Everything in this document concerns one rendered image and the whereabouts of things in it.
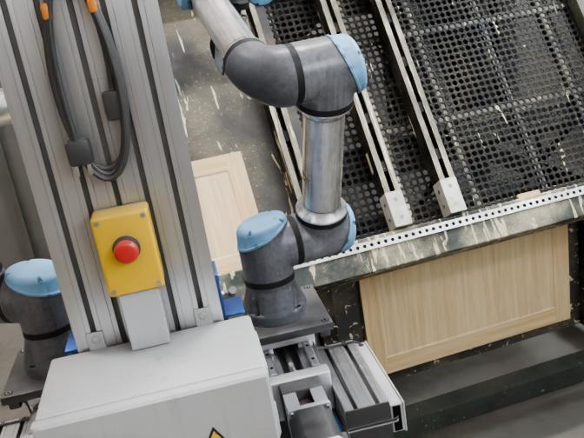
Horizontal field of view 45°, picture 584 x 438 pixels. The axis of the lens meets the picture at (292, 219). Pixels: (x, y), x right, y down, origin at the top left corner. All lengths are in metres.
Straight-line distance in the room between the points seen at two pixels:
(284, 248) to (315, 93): 0.38
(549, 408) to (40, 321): 2.11
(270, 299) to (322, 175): 0.31
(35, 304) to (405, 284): 1.54
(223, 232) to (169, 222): 1.19
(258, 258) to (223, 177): 0.89
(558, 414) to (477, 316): 0.49
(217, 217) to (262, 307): 0.82
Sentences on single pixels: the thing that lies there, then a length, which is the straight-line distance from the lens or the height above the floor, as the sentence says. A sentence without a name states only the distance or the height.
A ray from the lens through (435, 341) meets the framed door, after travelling 2.87.
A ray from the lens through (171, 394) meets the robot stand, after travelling 1.04.
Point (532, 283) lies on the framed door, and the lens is 3.00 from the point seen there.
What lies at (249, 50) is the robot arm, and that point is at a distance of 1.32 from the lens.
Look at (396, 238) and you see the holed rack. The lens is 2.38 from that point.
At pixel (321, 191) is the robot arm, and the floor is 1.33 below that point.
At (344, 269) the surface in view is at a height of 0.83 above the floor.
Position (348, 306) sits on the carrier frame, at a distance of 2.66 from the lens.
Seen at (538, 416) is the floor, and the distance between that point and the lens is 3.01.
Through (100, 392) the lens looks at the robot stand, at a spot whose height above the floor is 1.23.
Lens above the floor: 1.76
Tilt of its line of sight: 19 degrees down
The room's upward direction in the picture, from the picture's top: 9 degrees counter-clockwise
